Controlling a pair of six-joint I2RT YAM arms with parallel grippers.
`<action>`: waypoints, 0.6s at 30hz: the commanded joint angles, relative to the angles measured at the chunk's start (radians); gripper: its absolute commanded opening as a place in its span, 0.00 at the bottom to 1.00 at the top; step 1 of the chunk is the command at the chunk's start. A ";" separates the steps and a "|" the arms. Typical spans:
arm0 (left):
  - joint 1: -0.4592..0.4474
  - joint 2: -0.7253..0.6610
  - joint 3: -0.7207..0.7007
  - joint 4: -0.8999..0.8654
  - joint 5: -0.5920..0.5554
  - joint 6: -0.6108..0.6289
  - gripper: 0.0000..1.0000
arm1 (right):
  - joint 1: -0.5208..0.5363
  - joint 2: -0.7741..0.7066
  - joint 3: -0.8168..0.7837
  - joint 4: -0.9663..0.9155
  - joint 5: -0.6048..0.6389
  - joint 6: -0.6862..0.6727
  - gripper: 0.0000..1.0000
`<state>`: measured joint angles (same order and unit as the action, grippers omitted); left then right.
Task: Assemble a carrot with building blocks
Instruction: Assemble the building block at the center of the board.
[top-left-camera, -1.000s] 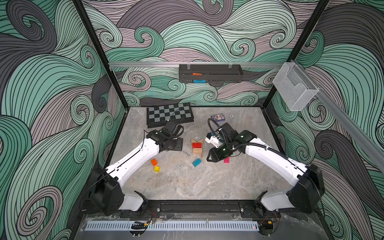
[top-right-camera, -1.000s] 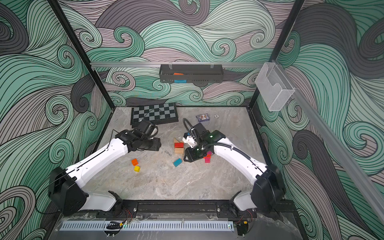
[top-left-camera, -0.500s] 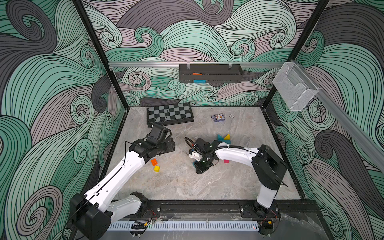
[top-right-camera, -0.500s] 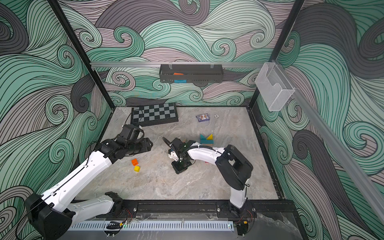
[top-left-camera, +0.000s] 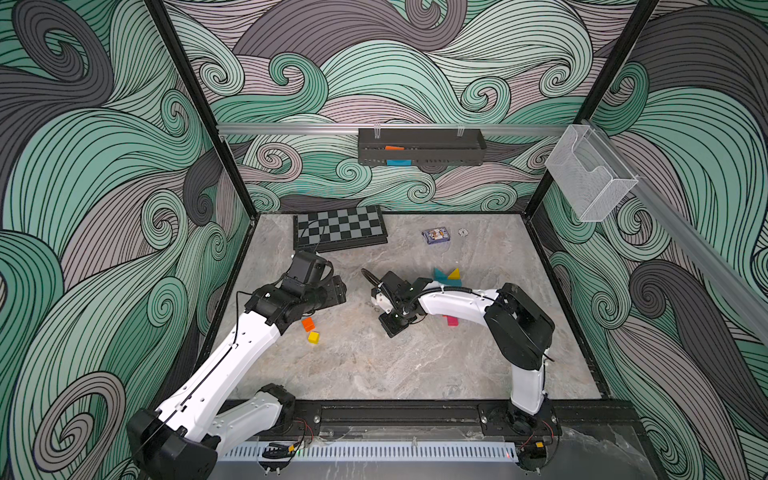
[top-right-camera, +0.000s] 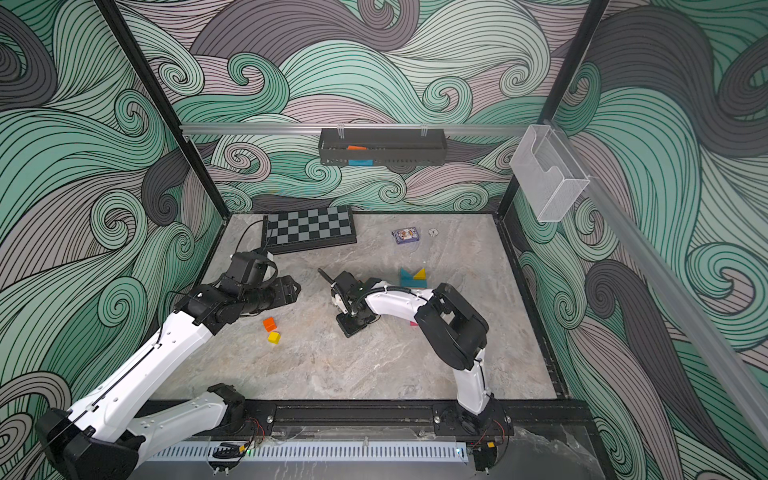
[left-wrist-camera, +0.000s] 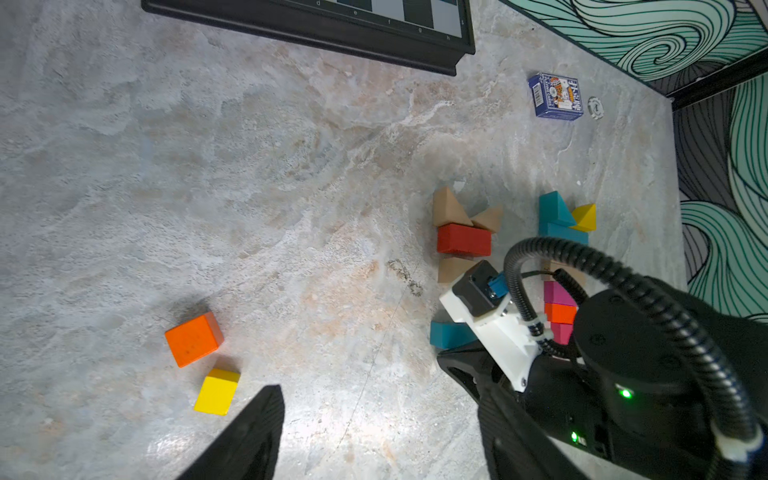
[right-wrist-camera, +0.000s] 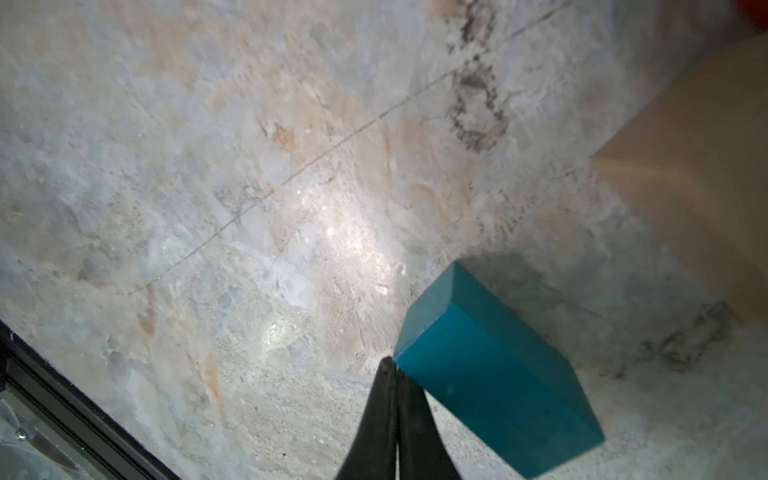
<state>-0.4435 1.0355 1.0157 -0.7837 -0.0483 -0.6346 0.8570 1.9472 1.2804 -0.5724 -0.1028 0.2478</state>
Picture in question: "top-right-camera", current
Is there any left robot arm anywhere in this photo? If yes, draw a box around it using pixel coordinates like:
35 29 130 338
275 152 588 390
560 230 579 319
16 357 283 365
36 276 301 479

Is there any black wall tray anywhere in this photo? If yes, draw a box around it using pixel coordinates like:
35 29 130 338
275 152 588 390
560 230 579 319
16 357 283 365
318 128 448 168

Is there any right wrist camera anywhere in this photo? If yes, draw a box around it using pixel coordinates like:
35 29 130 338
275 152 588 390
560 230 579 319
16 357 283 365
317 268 380 317

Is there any white perforated cable duct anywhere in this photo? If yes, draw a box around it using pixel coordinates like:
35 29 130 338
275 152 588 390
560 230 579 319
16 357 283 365
150 440 469 465

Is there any playing card box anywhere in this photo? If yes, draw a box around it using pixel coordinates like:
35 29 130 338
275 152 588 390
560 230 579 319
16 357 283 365
392 227 420 245

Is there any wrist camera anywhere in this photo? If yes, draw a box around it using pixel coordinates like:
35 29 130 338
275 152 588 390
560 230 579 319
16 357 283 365
220 250 278 295
317 268 380 317

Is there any clear acrylic holder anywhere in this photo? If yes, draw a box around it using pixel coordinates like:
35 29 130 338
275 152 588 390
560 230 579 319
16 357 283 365
510 124 590 223

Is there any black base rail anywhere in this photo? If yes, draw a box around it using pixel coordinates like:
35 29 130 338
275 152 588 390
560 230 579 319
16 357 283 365
243 399 592 438

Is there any black grey chessboard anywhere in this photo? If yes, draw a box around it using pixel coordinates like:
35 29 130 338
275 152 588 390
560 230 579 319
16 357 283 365
262 206 357 255

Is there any orange cube block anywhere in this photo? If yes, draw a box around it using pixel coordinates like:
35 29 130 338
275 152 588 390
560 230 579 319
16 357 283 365
263 317 277 332

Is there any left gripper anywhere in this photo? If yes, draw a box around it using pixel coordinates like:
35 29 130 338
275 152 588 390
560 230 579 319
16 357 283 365
240 275 301 317

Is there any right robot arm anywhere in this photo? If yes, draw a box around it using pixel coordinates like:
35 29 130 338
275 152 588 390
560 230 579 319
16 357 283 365
331 277 492 419

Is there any teal long block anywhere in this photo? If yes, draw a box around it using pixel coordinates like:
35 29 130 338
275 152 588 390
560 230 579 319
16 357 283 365
399 279 428 289

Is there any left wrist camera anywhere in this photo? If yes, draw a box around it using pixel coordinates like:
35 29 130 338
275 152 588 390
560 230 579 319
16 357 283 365
220 250 278 295

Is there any aluminium wall rail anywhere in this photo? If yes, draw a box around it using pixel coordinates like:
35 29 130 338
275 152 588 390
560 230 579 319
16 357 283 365
179 122 532 138

